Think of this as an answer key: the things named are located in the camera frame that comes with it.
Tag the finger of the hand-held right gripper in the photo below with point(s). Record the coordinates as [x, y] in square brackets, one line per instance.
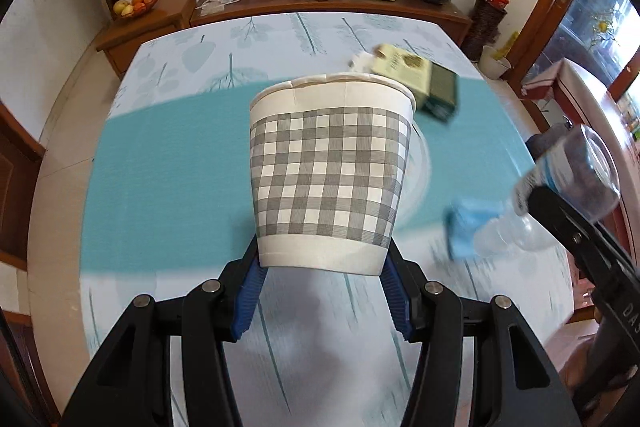
[539, 146]
[565, 227]

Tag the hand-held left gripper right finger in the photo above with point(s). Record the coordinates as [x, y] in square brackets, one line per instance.
[397, 302]

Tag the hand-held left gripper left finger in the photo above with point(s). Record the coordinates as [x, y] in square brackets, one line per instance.
[247, 302]

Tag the clear plastic bottle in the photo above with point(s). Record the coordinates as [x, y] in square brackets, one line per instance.
[575, 167]

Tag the grey checked paper cup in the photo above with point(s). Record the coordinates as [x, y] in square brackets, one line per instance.
[330, 167]

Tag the white bucket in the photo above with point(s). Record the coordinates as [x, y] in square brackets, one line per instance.
[494, 64]

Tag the blue face mask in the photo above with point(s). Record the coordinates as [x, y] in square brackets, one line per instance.
[465, 227]

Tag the dark wicker basket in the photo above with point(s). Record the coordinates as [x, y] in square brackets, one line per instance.
[482, 27]

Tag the leaf print tablecloth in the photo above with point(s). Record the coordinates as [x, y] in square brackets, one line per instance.
[175, 167]

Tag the yellow green flat box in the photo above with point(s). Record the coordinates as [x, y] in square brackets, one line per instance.
[400, 66]

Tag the white crumpled tissue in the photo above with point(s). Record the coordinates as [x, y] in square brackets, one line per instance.
[360, 62]

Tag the brown wooden door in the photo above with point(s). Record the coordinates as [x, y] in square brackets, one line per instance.
[15, 187]

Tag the wooden television cabinet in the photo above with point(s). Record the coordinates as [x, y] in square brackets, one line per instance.
[150, 27]

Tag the fruit bowl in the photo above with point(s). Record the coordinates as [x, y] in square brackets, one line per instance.
[135, 4]

